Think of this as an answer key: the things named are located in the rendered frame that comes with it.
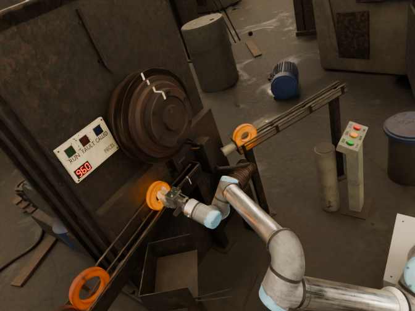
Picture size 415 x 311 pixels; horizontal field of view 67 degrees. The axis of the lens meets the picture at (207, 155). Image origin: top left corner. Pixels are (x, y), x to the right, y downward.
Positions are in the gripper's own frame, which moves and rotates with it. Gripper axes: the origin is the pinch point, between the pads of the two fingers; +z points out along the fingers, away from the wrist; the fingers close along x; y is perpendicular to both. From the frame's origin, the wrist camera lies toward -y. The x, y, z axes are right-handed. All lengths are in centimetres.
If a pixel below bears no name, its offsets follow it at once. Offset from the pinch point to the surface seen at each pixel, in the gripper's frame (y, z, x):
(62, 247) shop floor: -111, 107, 29
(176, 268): -7.9, -30.3, 25.5
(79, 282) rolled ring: 0, -2, 55
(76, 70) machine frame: 64, 31, 0
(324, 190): -37, -70, -78
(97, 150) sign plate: 31.9, 19.1, 12.2
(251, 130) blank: 3, -21, -66
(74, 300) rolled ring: -5, -3, 61
